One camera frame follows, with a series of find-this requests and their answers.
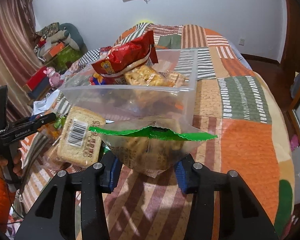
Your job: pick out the white wall socket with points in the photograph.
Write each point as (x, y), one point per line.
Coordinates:
(241, 41)

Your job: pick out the pink plush toy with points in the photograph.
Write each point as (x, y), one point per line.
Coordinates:
(53, 76)

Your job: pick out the red gift box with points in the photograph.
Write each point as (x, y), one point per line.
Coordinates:
(35, 79)

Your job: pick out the brown wooden door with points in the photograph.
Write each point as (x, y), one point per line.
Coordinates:
(290, 63)

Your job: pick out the square bread cake packet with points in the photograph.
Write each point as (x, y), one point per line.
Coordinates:
(78, 145)

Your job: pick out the patchwork striped bedspread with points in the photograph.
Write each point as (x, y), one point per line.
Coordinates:
(236, 105)

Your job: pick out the red cartoon snack bag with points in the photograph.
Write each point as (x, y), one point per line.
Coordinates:
(128, 56)

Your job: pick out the clear plastic storage bin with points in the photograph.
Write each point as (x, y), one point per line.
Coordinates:
(124, 102)

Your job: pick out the orange fried snack bag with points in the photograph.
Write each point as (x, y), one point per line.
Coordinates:
(52, 130)

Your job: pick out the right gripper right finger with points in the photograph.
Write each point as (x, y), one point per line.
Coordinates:
(222, 204)

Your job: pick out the green cardboard box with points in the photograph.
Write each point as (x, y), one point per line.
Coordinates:
(64, 59)

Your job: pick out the person's left hand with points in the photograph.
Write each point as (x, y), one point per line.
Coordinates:
(17, 164)

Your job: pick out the blue snack bag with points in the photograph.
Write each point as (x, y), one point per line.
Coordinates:
(97, 79)

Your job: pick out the striped pink curtain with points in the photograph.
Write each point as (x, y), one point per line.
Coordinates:
(18, 61)

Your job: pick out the grey stuffed toy pile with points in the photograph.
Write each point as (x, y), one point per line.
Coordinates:
(65, 32)

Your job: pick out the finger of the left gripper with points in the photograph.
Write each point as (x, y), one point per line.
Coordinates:
(37, 121)

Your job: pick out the yellow puffed snack packet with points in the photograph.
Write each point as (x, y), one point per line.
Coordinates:
(146, 76)

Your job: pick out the green-top cracker bag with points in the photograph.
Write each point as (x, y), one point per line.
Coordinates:
(153, 144)

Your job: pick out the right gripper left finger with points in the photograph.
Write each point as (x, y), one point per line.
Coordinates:
(52, 215)

